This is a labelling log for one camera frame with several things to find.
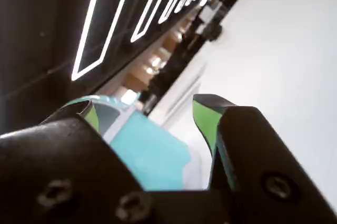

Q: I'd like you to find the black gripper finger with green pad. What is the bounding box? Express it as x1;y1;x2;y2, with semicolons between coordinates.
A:
0;99;155;224
193;94;337;224

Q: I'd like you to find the teal round bin with lid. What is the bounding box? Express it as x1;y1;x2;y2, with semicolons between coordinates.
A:
62;94;205;191

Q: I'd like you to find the black desk object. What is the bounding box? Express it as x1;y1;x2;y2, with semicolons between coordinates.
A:
210;23;224;42

